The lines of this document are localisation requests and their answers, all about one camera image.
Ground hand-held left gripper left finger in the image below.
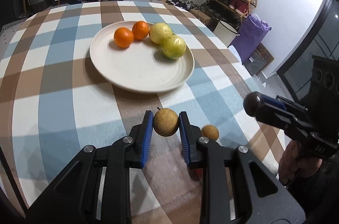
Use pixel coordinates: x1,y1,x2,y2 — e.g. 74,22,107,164
25,111,154,224

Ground person's right forearm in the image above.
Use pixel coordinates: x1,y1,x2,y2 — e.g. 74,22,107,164
287,155,339,218

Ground dark glass sliding door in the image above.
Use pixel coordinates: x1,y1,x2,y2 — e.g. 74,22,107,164
276,0,339,101

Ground white waste bin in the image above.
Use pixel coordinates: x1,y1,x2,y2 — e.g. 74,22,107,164
214,19,240,47

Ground brown patterned doormat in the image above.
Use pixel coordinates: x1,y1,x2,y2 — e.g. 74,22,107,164
244,42,275,74

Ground cream round plate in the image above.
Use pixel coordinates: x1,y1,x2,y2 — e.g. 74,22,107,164
89,21,195,93

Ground yellow green citrus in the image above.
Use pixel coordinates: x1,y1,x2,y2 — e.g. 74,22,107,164
149,23,173,45
161,35,186,60

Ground brown cardboard box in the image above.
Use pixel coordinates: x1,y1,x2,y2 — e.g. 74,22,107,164
189,9,212,26

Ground dark purple plum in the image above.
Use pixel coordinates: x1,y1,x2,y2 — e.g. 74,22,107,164
243,92,264,117

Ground checked tablecloth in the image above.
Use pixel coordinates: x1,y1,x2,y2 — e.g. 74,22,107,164
0,0,292,224

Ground person's right hand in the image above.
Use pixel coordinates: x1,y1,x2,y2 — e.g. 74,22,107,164
278,139,322,186

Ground purple bag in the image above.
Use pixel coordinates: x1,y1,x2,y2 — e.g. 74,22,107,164
229,13,272,63

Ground brown longan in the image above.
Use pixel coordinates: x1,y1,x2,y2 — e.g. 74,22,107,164
153,107,179,137
201,125,220,140

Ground scattered loose sneakers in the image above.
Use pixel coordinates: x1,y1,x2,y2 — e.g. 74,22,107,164
165,0,202,12

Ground orange mandarin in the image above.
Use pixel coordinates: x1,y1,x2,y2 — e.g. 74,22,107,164
132,21,150,40
114,27,134,49

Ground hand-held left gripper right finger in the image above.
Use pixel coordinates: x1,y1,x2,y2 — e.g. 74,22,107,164
179,111,306,224

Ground black white patterned rug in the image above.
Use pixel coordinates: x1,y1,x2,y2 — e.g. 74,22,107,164
0,18,27,40

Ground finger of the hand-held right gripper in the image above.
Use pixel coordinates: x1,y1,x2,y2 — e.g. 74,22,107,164
261,95,309,119
255,102,300,132

